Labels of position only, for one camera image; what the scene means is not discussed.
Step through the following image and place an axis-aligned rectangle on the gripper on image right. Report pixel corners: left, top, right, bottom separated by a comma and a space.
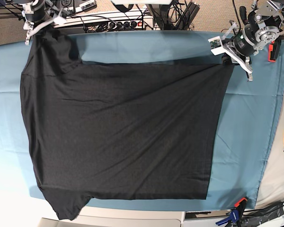
222, 21, 259, 81

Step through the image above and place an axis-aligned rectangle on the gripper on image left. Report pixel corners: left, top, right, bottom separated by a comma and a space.
22, 0, 55, 45

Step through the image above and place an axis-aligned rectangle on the dark grey T-shirt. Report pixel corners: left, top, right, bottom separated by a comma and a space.
20, 28, 234, 220

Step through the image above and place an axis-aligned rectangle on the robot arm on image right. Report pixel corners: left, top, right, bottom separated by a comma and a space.
221, 0, 284, 81

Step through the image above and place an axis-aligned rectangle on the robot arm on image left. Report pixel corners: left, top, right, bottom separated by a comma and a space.
4, 0, 58, 45

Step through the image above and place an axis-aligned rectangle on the orange black clamp top right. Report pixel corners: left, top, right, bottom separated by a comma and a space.
268, 39, 282, 62

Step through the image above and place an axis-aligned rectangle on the teal table cloth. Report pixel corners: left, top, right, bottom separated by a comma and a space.
0, 31, 284, 211

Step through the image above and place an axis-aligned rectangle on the white power strip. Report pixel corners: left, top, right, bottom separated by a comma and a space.
53, 15, 155, 30

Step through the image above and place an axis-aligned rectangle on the blue orange clamp bottom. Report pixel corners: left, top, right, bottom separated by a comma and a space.
215, 197, 248, 227

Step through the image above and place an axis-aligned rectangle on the black plastic bag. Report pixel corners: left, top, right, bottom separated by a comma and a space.
234, 201, 284, 227

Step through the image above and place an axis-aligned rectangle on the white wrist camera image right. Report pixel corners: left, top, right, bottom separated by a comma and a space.
208, 36, 224, 56

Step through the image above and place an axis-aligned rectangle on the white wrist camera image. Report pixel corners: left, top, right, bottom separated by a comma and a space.
53, 8, 69, 25
208, 36, 224, 56

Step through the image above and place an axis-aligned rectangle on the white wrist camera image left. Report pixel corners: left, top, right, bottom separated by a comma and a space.
53, 8, 69, 25

